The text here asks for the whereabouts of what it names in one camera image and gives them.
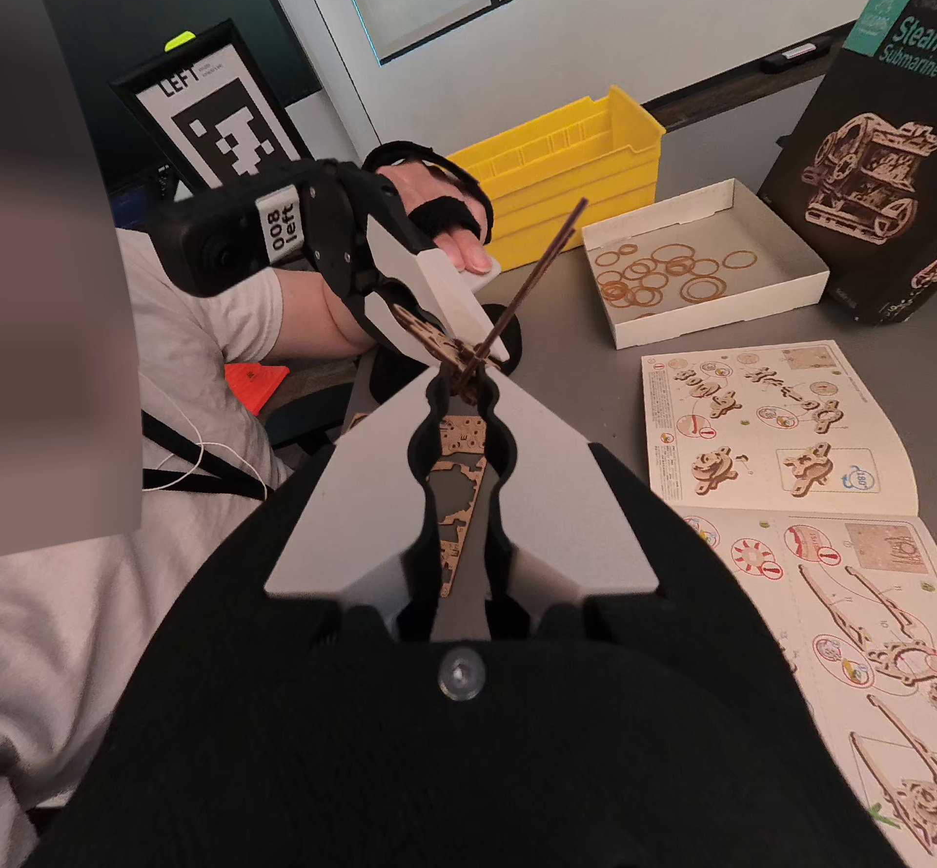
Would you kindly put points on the person's left forearm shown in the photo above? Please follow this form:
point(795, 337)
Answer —
point(315, 319)

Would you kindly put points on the laser-cut wooden parts sheet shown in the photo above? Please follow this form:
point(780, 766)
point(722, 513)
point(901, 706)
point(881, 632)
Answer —
point(468, 443)

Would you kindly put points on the orange triangular object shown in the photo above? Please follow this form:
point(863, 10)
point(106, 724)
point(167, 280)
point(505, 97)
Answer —
point(252, 381)

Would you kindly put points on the white cardboard tray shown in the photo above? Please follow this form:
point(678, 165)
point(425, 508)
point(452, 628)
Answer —
point(776, 253)

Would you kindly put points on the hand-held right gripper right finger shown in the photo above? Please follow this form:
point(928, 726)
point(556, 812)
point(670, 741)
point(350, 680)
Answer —
point(571, 516)

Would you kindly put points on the illustrated instruction booklet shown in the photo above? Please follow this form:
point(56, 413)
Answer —
point(776, 414)

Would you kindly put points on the dark model kit box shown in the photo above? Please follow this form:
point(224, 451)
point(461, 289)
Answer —
point(864, 172)

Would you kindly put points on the dark wall ledge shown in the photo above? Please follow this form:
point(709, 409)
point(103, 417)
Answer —
point(732, 88)

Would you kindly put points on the yellow plastic bin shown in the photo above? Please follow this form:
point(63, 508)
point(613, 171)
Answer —
point(571, 158)

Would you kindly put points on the person's left hand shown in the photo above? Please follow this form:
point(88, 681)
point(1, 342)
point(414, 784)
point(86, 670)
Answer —
point(424, 187)

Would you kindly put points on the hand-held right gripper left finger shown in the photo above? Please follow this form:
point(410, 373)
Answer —
point(351, 516)

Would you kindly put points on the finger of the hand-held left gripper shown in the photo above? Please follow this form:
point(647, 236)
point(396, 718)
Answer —
point(432, 282)
point(384, 326)

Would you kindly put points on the wooden model assembly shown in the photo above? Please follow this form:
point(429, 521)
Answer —
point(446, 352)

